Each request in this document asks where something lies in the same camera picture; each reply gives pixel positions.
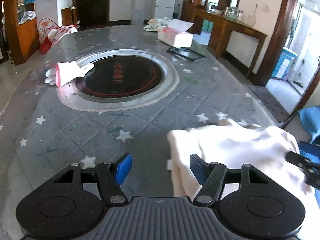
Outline cream white garment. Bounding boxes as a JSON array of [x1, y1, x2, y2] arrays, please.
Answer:
[[167, 119, 319, 239]]

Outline grey star pattern tablecloth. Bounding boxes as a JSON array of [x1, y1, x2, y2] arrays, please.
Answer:
[[1, 25, 275, 239]]

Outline round black induction hotplate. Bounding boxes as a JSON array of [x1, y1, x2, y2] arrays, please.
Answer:
[[75, 55, 164, 99]]

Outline white and pink glove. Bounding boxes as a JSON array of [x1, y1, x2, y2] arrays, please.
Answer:
[[44, 61, 94, 87]]

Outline black framed tablet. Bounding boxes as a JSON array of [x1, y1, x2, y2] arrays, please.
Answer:
[[167, 46, 207, 62]]

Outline white tissue box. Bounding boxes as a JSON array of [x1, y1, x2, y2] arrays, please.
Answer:
[[157, 19, 194, 48]]

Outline wooden side table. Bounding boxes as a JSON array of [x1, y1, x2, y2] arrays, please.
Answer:
[[191, 8, 267, 79]]

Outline wooden shelf cabinet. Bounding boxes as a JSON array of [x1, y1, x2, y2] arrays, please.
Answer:
[[4, 0, 40, 66]]

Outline water dispenser with blue bottle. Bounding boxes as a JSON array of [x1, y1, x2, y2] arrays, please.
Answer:
[[131, 0, 145, 25]]

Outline dark wooden door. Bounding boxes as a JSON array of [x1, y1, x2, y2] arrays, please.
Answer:
[[75, 0, 110, 30]]

